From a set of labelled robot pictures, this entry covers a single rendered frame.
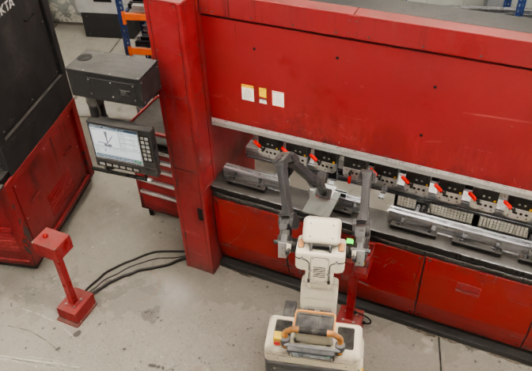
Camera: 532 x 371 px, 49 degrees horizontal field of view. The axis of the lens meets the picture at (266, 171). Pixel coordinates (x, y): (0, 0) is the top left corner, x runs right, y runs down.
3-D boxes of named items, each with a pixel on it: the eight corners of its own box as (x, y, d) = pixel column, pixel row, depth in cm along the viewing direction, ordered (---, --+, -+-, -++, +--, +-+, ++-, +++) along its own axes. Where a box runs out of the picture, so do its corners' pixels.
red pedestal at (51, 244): (56, 319, 446) (24, 244, 393) (77, 295, 463) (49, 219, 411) (77, 328, 439) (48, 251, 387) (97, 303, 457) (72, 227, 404)
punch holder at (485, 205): (468, 207, 359) (473, 187, 348) (470, 198, 364) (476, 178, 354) (494, 213, 354) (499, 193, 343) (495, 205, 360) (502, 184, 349)
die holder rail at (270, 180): (223, 177, 434) (222, 167, 428) (227, 172, 439) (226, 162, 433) (286, 194, 418) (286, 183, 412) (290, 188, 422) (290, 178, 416)
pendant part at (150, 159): (96, 165, 390) (85, 120, 367) (106, 154, 399) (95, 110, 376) (157, 178, 378) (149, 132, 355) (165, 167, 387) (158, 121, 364)
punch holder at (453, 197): (435, 198, 365) (439, 179, 355) (438, 191, 371) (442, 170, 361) (459, 205, 360) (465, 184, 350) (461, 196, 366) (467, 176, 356)
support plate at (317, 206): (302, 212, 386) (302, 210, 386) (315, 187, 405) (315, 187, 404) (328, 219, 380) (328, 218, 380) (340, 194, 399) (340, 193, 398)
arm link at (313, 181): (275, 160, 345) (291, 159, 339) (278, 151, 347) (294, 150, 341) (309, 189, 377) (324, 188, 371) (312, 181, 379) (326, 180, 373)
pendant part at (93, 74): (93, 177, 403) (62, 67, 349) (111, 156, 421) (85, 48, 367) (159, 191, 389) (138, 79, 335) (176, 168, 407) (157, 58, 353)
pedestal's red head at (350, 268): (336, 271, 389) (337, 252, 378) (343, 254, 401) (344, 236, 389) (366, 279, 383) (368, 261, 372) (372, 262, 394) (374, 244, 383)
